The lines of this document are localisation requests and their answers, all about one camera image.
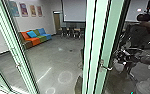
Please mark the green framed glass door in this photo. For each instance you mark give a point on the green framed glass door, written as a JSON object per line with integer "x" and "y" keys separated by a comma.
{"x": 101, "y": 40}

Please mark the light wooden door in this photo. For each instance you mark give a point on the light wooden door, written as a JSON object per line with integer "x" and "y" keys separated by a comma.
{"x": 57, "y": 22}

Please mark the dark meeting table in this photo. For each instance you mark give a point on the dark meeting table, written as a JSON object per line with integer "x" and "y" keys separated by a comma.
{"x": 71, "y": 31}

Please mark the white projector screen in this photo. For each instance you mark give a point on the white projector screen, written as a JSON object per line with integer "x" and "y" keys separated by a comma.
{"x": 73, "y": 10}

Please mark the multicolour sofa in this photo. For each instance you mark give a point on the multicolour sofa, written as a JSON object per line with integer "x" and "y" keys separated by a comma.
{"x": 34, "y": 36}

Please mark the framed wall poster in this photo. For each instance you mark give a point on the framed wall poster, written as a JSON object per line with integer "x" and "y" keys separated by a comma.
{"x": 14, "y": 8}
{"x": 23, "y": 9}
{"x": 33, "y": 10}
{"x": 39, "y": 11}

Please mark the green door frame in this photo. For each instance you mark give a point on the green door frame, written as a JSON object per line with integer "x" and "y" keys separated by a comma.
{"x": 14, "y": 50}

